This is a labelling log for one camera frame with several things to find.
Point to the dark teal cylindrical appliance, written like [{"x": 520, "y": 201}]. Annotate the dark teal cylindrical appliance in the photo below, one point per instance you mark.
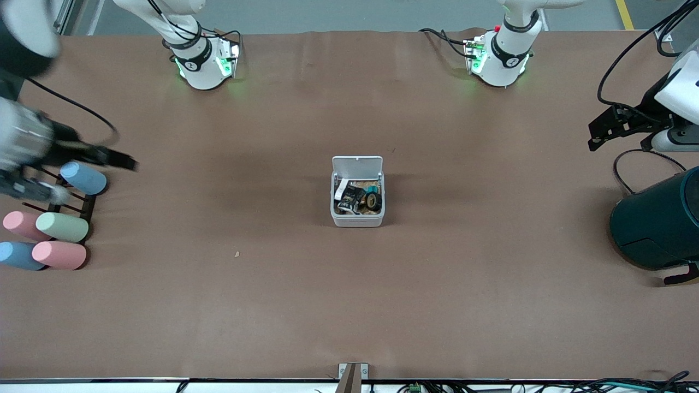
[{"x": 658, "y": 224}]

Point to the metal right base connector box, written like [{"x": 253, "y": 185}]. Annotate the metal right base connector box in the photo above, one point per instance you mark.
[{"x": 229, "y": 57}]

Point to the green plastic cup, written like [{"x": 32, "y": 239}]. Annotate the green plastic cup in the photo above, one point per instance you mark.
[{"x": 61, "y": 227}]

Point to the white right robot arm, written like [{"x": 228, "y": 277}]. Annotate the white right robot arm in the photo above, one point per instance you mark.
[{"x": 199, "y": 65}]

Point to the metal left base connector box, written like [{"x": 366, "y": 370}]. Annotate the metal left base connector box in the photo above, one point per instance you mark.
[{"x": 474, "y": 54}]

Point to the aluminium frame corner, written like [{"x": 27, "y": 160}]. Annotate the aluminium frame corner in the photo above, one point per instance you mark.
[{"x": 662, "y": 34}]

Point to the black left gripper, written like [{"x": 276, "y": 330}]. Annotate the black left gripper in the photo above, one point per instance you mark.
[{"x": 647, "y": 117}]

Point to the pink plastic cup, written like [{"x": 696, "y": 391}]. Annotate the pink plastic cup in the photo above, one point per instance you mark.
[
  {"x": 19, "y": 222},
  {"x": 59, "y": 255}
]

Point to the black tape roll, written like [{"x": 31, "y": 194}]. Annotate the black tape roll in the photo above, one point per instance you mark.
[{"x": 374, "y": 202}]

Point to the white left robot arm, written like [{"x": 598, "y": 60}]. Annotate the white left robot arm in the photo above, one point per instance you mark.
[{"x": 505, "y": 60}]

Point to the metal base connector box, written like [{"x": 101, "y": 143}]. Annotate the metal base connector box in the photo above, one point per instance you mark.
[
  {"x": 474, "y": 54},
  {"x": 229, "y": 57}
]

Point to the white square trash bin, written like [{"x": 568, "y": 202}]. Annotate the white square trash bin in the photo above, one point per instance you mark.
[{"x": 357, "y": 219}]

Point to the metal bracket with post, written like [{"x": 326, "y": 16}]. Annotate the metal bracket with post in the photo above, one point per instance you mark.
[{"x": 353, "y": 376}]

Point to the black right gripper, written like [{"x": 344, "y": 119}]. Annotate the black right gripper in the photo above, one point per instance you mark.
[{"x": 65, "y": 154}]

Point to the black peg cup rack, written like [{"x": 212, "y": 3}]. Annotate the black peg cup rack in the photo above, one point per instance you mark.
[{"x": 82, "y": 204}]

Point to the blue plastic cup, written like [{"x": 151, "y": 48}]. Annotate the blue plastic cup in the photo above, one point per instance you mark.
[
  {"x": 19, "y": 256},
  {"x": 84, "y": 179}
]

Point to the aluminium frame profile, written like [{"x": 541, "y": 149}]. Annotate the aluminium frame profile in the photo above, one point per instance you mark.
[{"x": 65, "y": 16}]

